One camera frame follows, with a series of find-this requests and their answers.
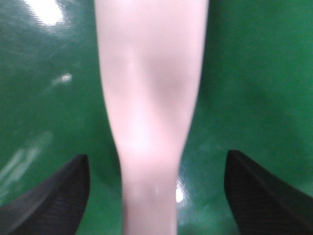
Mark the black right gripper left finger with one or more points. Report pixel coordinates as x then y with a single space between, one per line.
54 207

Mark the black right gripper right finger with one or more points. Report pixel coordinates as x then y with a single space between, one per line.
263 204

